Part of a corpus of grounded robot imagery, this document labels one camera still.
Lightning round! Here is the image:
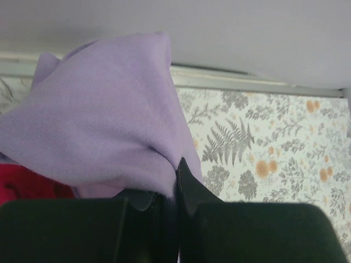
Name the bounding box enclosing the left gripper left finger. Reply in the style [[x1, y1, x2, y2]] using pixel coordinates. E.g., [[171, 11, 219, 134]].
[[1, 190, 179, 262]]

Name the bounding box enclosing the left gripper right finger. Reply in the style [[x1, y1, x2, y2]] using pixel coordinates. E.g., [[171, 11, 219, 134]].
[[177, 159, 347, 263]]

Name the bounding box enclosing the purple t shirt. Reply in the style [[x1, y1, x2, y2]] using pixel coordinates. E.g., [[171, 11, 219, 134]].
[[1, 32, 203, 198]]

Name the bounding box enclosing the floral table mat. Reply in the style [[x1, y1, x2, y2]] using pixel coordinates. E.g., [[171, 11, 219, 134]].
[[176, 87, 350, 253]]

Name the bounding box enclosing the red folded t shirt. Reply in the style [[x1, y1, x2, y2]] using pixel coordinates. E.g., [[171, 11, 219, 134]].
[[1, 164, 74, 204]]

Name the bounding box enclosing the aluminium frame rail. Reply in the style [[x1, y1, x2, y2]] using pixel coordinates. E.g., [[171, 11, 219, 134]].
[[1, 52, 350, 98]]

